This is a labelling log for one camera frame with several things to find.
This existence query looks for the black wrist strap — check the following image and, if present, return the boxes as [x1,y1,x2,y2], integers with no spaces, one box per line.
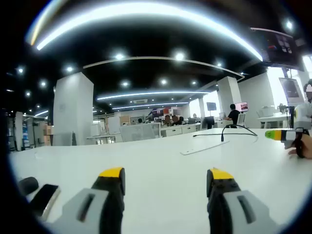
[292,128,311,158]

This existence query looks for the black smartphone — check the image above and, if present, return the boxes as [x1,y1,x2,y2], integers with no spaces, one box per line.
[29,184,61,222]

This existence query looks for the white drawer cabinets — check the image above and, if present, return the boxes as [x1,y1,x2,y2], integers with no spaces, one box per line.
[160,123,202,137]

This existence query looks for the white desk USB port panel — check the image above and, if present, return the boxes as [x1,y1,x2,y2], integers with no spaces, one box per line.
[179,139,231,156]

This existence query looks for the white desk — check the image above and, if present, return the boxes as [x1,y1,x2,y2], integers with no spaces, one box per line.
[8,126,311,234]

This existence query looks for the hanging black monitor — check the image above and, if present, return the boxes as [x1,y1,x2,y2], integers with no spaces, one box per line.
[250,26,307,72]

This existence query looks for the stacked cardboard boxes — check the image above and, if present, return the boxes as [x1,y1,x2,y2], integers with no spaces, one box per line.
[42,123,54,147]

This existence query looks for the person's right hand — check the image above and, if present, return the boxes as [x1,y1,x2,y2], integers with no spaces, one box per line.
[287,140,312,159]

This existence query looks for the black office chair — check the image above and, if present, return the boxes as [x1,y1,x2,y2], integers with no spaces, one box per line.
[200,116,215,130]

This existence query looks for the white square pillar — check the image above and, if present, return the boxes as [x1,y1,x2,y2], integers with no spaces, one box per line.
[52,72,95,147]
[216,76,245,122]

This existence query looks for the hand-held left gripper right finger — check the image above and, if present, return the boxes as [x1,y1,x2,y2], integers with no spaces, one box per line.
[206,167,283,234]

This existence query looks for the black data cable USB plug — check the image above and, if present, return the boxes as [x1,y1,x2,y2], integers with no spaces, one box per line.
[193,124,259,142]

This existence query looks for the pink screen monitor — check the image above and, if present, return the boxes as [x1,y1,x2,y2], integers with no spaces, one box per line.
[234,101,249,113]

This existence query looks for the long ceiling light strip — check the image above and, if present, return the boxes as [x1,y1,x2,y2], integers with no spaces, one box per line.
[36,3,264,62]

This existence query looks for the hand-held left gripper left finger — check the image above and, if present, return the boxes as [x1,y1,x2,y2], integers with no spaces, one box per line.
[52,167,126,234]

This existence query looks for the screen on stand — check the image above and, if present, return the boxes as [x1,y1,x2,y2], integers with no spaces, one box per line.
[278,77,305,103]

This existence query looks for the black cylindrical object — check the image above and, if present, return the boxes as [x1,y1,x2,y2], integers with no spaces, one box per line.
[18,176,39,196]

